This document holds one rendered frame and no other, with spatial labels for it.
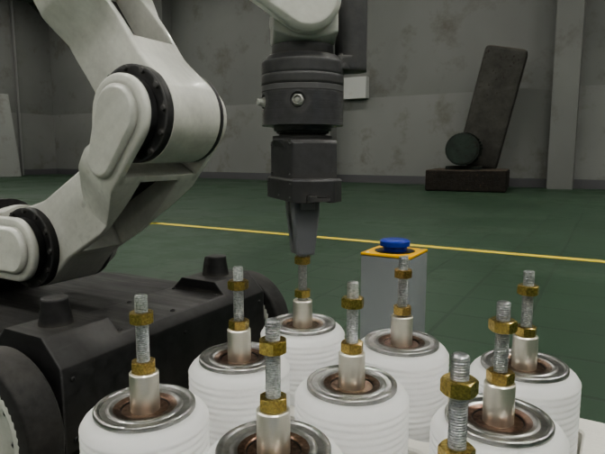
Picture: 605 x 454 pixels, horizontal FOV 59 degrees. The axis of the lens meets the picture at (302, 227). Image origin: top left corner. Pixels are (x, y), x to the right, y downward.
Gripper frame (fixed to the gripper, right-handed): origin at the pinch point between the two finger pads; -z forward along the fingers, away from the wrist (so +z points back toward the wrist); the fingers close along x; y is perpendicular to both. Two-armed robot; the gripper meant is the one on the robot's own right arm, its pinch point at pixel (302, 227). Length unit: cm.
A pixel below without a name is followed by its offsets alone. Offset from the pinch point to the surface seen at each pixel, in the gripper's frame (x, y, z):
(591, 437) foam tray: -20.2, -21.7, -18.4
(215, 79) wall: 932, -166, 141
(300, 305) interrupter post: -0.9, 0.6, -8.7
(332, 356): -4.2, -2.0, -13.7
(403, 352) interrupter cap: -12.3, -5.9, -10.9
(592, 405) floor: 12, -59, -36
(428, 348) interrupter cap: -11.8, -9.1, -11.0
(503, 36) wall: 559, -486, 165
